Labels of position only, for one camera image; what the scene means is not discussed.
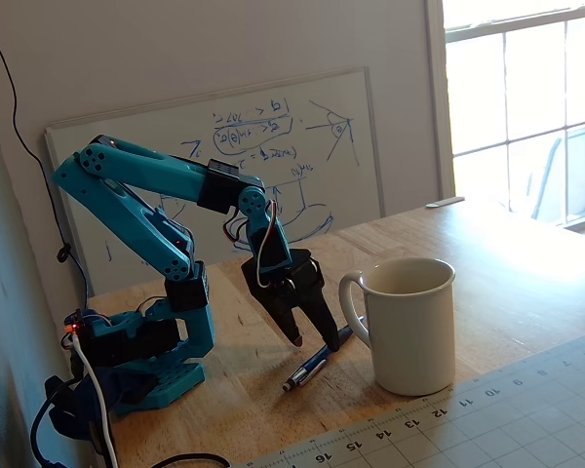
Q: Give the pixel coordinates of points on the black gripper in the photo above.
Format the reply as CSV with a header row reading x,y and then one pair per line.
x,y
292,288

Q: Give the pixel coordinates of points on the dark blue ballpoint pen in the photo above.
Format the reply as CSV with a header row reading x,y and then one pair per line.
x,y
312,365

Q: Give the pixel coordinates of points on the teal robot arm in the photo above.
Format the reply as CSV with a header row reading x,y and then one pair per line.
x,y
141,170

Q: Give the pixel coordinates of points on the white ceramic mug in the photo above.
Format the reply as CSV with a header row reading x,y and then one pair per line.
x,y
409,341

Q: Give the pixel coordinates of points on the small white flat stick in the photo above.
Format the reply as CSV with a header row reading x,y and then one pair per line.
x,y
446,201

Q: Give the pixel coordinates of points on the dark blue table clamp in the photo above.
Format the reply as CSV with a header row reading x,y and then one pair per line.
x,y
127,385

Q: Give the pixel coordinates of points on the whiteboard with blue drawings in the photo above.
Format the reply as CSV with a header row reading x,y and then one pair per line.
x,y
175,127

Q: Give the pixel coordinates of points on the grey gridded cutting mat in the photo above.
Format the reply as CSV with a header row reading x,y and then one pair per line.
x,y
517,424

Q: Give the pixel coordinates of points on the white framed window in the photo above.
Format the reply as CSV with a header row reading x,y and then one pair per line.
x,y
531,73

